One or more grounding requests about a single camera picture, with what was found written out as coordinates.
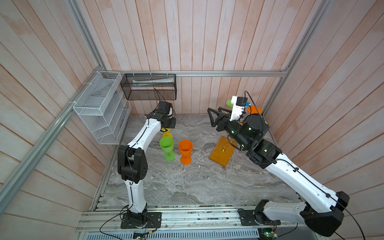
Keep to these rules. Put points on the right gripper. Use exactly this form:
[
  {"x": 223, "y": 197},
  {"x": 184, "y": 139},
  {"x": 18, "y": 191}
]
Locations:
[{"x": 226, "y": 122}]

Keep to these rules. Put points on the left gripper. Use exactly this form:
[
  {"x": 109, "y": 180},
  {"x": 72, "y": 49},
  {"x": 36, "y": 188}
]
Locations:
[{"x": 172, "y": 125}]

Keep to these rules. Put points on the yellow wine glass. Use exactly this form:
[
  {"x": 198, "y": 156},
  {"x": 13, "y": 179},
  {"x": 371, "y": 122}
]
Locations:
[{"x": 166, "y": 133}]

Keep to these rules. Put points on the green wine glass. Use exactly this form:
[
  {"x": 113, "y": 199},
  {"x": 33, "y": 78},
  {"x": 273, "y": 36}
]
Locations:
[
  {"x": 229, "y": 103},
  {"x": 167, "y": 146}
]

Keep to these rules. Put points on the orange wine glass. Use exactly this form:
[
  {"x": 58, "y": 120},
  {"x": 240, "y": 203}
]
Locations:
[
  {"x": 254, "y": 110},
  {"x": 185, "y": 149}
]

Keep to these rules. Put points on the orange wooden rack base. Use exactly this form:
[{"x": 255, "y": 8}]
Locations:
[{"x": 219, "y": 157}]

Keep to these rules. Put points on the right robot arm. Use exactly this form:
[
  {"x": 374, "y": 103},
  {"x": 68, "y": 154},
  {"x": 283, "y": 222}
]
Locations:
[{"x": 322, "y": 210}]

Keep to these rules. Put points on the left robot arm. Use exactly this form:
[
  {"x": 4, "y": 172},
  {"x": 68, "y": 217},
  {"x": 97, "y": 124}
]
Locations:
[{"x": 133, "y": 165}]

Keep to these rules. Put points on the white mesh shelf organizer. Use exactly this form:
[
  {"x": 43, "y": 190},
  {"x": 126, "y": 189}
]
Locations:
[{"x": 103, "y": 108}]

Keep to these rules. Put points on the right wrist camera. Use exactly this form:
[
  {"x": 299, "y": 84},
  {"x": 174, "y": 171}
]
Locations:
[{"x": 239, "y": 107}]

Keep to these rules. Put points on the black mesh wall basket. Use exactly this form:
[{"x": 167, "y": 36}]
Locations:
[{"x": 149, "y": 87}]

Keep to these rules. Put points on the aluminium mounting rail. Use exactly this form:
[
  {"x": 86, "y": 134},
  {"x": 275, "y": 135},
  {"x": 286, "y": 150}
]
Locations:
[{"x": 174, "y": 218}]

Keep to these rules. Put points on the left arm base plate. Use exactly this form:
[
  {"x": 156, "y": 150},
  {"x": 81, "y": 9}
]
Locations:
[{"x": 134, "y": 221}]

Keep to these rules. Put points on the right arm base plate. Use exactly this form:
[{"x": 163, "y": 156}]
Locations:
[{"x": 249, "y": 218}]

